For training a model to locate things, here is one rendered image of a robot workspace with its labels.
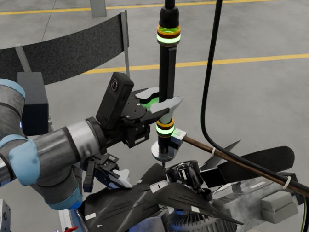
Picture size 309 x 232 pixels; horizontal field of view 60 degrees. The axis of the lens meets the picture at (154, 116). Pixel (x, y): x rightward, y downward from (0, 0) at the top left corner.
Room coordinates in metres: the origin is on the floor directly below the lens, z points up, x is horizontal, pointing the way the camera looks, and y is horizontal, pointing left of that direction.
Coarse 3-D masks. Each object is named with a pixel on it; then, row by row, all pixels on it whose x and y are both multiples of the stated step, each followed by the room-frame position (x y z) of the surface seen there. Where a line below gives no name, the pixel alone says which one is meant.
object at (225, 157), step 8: (184, 136) 0.44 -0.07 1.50; (192, 144) 0.42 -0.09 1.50; (200, 144) 0.41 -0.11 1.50; (216, 152) 0.39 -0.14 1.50; (232, 160) 0.37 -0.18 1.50; (248, 168) 0.35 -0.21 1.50; (264, 176) 0.33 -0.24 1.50; (272, 176) 0.32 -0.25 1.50; (280, 184) 0.31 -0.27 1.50; (288, 184) 0.31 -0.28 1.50; (304, 192) 0.29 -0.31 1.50
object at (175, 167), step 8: (192, 160) 0.58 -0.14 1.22; (168, 168) 0.55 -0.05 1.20; (176, 168) 0.51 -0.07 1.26; (184, 168) 0.51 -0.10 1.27; (192, 168) 0.51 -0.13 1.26; (168, 176) 0.51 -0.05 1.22; (176, 176) 0.49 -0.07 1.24; (192, 176) 0.49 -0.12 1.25; (200, 176) 0.51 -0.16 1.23; (192, 184) 0.47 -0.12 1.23; (200, 184) 0.48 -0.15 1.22; (200, 192) 0.47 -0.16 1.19; (208, 192) 0.46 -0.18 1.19
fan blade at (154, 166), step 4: (156, 164) 0.72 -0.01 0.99; (152, 168) 0.71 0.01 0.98; (156, 168) 0.68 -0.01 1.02; (160, 168) 0.66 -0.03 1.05; (148, 172) 0.70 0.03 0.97; (152, 172) 0.67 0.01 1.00; (156, 172) 0.65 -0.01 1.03; (160, 172) 0.63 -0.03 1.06; (164, 172) 0.62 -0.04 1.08; (144, 176) 0.68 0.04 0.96; (148, 176) 0.66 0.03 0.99; (152, 176) 0.64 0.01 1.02; (156, 176) 0.62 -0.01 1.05; (160, 176) 0.61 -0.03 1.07; (164, 176) 0.60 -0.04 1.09; (144, 180) 0.65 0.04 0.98; (148, 180) 0.63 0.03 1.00; (152, 180) 0.61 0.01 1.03; (156, 180) 0.60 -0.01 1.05; (160, 180) 0.59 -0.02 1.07; (140, 184) 0.64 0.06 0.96; (152, 184) 0.60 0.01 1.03
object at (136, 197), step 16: (96, 192) 0.49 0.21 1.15; (112, 192) 0.48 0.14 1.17; (128, 192) 0.47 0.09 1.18; (144, 192) 0.47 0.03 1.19; (96, 208) 0.42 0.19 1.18; (112, 208) 0.41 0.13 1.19; (128, 208) 0.41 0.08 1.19; (144, 208) 0.41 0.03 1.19; (112, 224) 0.35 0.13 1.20; (128, 224) 0.35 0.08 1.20
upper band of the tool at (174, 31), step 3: (159, 27) 0.48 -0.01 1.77; (177, 27) 0.48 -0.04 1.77; (159, 30) 0.46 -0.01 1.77; (162, 30) 0.49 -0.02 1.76; (165, 30) 0.49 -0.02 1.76; (168, 30) 0.49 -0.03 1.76; (171, 30) 0.49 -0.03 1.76; (174, 30) 0.49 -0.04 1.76; (177, 30) 0.46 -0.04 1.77; (162, 33) 0.45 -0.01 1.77; (165, 33) 0.45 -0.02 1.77; (168, 33) 0.45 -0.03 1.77; (171, 33) 0.45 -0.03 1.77; (174, 33) 0.45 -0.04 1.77; (177, 33) 0.45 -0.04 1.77; (159, 36) 0.46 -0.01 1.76; (165, 42) 0.45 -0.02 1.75; (171, 42) 0.45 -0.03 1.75; (174, 42) 0.45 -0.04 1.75
